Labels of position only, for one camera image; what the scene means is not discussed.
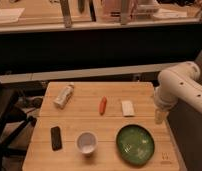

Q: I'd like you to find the green ceramic bowl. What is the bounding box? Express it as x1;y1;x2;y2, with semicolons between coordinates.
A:
116;124;155;166

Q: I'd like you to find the white ceramic cup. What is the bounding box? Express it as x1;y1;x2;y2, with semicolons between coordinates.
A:
76;132;97;156

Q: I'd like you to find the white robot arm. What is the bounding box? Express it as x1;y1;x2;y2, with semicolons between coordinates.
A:
153;61;202;124

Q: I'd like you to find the orange carrot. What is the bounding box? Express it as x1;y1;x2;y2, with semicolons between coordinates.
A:
99;97;107;115

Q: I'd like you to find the black office chair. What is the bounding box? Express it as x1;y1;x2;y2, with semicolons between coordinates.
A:
0;83;37;171

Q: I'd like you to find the white paper sheet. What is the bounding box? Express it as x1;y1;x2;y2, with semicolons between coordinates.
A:
0;8;24;24

